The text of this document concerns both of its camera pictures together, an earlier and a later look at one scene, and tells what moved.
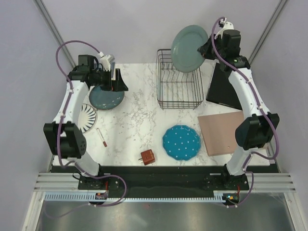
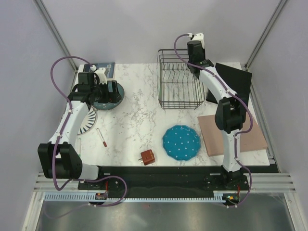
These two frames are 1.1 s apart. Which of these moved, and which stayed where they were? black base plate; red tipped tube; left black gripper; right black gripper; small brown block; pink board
Moved: right black gripper; left black gripper
Stayed: red tipped tube; black base plate; small brown block; pink board
